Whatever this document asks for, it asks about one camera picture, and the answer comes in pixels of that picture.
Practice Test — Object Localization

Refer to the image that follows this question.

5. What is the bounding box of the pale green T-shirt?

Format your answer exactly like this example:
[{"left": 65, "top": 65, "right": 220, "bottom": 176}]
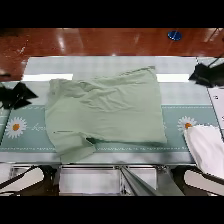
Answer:
[{"left": 44, "top": 65, "right": 168, "bottom": 164}]

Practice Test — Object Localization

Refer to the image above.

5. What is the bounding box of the blue round object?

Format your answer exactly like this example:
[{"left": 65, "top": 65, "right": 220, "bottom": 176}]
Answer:
[{"left": 167, "top": 30, "right": 183, "bottom": 42}]

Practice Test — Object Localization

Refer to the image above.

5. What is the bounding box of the white garment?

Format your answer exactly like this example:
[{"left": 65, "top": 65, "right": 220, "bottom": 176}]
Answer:
[{"left": 183, "top": 124, "right": 224, "bottom": 181}]

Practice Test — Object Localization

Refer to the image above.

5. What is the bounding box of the white paper sheet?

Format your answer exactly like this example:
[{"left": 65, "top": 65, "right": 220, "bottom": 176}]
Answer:
[{"left": 207, "top": 86, "right": 224, "bottom": 129}]

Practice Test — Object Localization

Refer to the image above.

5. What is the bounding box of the silver frame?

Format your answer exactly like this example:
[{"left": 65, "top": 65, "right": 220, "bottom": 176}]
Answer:
[{"left": 0, "top": 161, "right": 224, "bottom": 197}]

